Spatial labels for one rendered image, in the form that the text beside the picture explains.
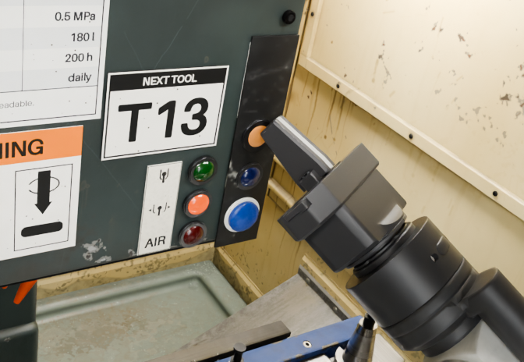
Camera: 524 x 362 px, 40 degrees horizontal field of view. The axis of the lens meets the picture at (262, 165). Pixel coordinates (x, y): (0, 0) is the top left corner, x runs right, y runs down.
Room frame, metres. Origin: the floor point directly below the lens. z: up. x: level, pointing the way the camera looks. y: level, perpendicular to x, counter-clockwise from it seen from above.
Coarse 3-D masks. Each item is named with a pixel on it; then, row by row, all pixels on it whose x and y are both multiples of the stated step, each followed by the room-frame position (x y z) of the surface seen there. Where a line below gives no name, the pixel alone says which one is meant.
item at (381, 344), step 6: (378, 336) 0.87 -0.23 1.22; (378, 342) 0.85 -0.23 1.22; (384, 342) 0.86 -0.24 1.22; (378, 348) 0.84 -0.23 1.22; (384, 348) 0.85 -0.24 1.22; (390, 348) 0.85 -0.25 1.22; (378, 354) 0.83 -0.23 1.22; (384, 354) 0.83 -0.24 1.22; (390, 354) 0.83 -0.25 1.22; (396, 354) 0.84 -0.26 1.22; (378, 360) 0.81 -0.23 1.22; (384, 360) 0.82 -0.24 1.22; (390, 360) 0.82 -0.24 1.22; (396, 360) 0.82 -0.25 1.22; (402, 360) 0.83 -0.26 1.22
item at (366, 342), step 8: (360, 320) 0.80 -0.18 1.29; (360, 328) 0.79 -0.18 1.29; (368, 328) 0.79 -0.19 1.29; (376, 328) 0.79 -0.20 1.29; (352, 336) 0.80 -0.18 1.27; (360, 336) 0.79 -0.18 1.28; (368, 336) 0.79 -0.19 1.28; (352, 344) 0.79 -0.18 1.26; (360, 344) 0.78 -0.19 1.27; (368, 344) 0.78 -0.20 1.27; (344, 352) 0.80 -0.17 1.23; (352, 352) 0.78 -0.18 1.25; (360, 352) 0.78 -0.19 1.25; (368, 352) 0.78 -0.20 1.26; (344, 360) 0.79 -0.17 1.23; (352, 360) 0.78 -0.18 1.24; (360, 360) 0.78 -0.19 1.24; (368, 360) 0.78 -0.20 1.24
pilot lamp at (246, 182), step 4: (252, 168) 0.54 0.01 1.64; (256, 168) 0.54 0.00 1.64; (244, 172) 0.53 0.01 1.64; (248, 172) 0.54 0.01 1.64; (252, 172) 0.54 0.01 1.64; (256, 172) 0.54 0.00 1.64; (244, 176) 0.53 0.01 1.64; (248, 176) 0.53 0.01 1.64; (252, 176) 0.54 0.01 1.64; (256, 176) 0.54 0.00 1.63; (244, 180) 0.53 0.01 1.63; (248, 180) 0.54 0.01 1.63; (252, 180) 0.54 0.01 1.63; (256, 180) 0.54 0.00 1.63; (244, 184) 0.54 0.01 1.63; (248, 184) 0.54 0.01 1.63; (252, 184) 0.54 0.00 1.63
